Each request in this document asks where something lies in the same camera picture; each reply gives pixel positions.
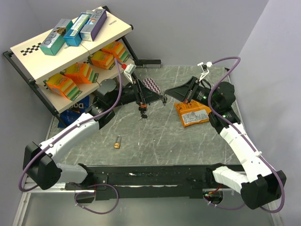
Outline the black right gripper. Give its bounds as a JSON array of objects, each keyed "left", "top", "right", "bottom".
[{"left": 165, "top": 76, "right": 219, "bottom": 110}]

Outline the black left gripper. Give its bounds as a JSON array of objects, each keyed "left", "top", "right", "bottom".
[{"left": 109, "top": 78, "right": 163, "bottom": 109}]

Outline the orange black padlock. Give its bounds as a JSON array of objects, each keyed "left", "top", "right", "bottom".
[{"left": 138, "top": 105, "right": 147, "bottom": 114}]

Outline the black head key pair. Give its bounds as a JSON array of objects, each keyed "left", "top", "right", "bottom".
[{"left": 138, "top": 113, "right": 148, "bottom": 121}]

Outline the brass padlock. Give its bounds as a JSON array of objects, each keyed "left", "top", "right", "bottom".
[{"left": 114, "top": 135, "right": 122, "bottom": 149}]

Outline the robot figure keychain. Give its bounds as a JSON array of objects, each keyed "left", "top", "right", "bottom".
[{"left": 161, "top": 94, "right": 167, "bottom": 106}]

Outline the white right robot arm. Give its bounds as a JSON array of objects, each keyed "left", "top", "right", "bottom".
[{"left": 165, "top": 77, "right": 286, "bottom": 213}]

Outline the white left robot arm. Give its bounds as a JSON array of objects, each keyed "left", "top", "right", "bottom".
[{"left": 23, "top": 79, "right": 166, "bottom": 190}]

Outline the purple wavy pot holder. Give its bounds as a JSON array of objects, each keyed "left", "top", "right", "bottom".
[{"left": 142, "top": 78, "right": 161, "bottom": 94}]

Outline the orange chip bag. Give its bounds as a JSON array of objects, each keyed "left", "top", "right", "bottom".
[{"left": 174, "top": 100, "right": 211, "bottom": 127}]

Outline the orange sponge pack right back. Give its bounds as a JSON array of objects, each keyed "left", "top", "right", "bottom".
[{"left": 101, "top": 41, "right": 130, "bottom": 63}]

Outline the orange sponge pack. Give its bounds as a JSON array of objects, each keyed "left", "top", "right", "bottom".
[
  {"left": 60, "top": 63, "right": 99, "bottom": 84},
  {"left": 88, "top": 50, "right": 115, "bottom": 70},
  {"left": 44, "top": 73, "right": 82, "bottom": 101},
  {"left": 101, "top": 41, "right": 130, "bottom": 63}
]

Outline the orange sponge pack right front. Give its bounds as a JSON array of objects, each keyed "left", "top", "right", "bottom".
[{"left": 88, "top": 50, "right": 115, "bottom": 70}]

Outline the orange sponge pack middle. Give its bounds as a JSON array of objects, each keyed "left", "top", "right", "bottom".
[{"left": 60, "top": 63, "right": 99, "bottom": 84}]

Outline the purple rio box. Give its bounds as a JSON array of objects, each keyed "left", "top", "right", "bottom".
[{"left": 80, "top": 8, "right": 107, "bottom": 41}]

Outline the blue doritos bag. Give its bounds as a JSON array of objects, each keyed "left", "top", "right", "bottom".
[{"left": 57, "top": 96, "right": 90, "bottom": 128}]

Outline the cream two tier shelf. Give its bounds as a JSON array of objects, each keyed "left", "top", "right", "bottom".
[{"left": 2, "top": 5, "right": 142, "bottom": 128}]

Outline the orange sponge pack front left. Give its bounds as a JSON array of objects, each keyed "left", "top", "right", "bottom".
[{"left": 44, "top": 73, "right": 82, "bottom": 101}]

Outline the blue carton box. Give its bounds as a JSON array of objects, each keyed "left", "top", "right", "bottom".
[{"left": 64, "top": 13, "right": 91, "bottom": 46}]

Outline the teal rio box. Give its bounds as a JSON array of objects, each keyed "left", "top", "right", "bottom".
[{"left": 40, "top": 19, "right": 73, "bottom": 56}]

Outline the black box at wall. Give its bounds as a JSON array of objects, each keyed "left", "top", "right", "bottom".
[{"left": 135, "top": 59, "right": 161, "bottom": 68}]

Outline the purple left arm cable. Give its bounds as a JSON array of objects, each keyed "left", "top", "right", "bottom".
[{"left": 18, "top": 57, "right": 124, "bottom": 214}]

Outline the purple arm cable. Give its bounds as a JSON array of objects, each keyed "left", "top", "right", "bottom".
[
  {"left": 18, "top": 57, "right": 124, "bottom": 214},
  {"left": 203, "top": 56, "right": 287, "bottom": 214}
]

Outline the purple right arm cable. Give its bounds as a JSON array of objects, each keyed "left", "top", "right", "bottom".
[{"left": 203, "top": 56, "right": 287, "bottom": 214}]

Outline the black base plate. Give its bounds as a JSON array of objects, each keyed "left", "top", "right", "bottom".
[{"left": 64, "top": 163, "right": 245, "bottom": 201}]

